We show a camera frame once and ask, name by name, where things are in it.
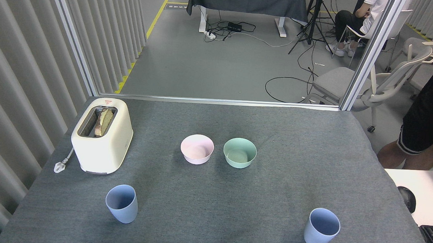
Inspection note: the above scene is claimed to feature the blue plastic cup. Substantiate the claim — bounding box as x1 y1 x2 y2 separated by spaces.
104 183 139 224
303 207 342 243

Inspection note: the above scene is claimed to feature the black computer mouse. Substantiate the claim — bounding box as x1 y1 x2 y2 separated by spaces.
396 186 417 214

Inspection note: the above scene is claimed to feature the cream white toaster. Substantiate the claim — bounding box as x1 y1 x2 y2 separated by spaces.
69 96 135 176

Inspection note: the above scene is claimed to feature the pink bowl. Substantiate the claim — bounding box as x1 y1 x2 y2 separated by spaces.
179 134 215 166

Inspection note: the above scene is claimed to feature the toasted bread slice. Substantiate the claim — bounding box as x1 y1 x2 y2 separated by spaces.
94 107 114 138

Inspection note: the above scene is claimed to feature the green bowl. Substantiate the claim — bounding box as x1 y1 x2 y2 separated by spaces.
222 137 258 170

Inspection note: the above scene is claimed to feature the grey table cloth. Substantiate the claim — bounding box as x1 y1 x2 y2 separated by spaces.
0 92 433 243

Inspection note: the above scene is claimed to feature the grey office chair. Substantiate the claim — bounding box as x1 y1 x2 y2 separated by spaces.
301 39 433 136

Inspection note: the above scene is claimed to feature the dark table cloth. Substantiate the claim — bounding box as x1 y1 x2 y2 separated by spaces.
186 0 309 25

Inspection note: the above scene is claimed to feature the black tripod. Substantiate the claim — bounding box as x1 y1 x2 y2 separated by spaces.
289 0 338 57

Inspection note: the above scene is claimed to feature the white desk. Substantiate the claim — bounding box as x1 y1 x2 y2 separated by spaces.
381 168 433 243

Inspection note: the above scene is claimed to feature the standing person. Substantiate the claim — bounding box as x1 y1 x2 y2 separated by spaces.
376 49 433 171

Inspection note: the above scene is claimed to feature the seated person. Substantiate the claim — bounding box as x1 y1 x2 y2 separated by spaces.
326 0 412 60

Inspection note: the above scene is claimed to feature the white office chair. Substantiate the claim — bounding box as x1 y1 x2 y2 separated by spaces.
401 20 433 102

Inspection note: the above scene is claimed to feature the white toaster cord with plug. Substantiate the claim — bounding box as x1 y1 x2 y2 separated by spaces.
54 147 75 174

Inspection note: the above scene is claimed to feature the silver frame rail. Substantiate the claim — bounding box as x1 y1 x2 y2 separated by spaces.
98 92 341 112

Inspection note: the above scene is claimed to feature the silver frame post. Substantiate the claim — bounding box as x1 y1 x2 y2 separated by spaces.
339 0 409 114
42 0 105 97

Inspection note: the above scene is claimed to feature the black floor cable loop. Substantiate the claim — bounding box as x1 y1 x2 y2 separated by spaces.
264 35 322 105

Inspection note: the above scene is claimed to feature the white table frame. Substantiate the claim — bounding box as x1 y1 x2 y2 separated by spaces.
198 6 289 38

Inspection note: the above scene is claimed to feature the white floor cable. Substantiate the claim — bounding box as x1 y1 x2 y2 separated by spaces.
239 31 299 49

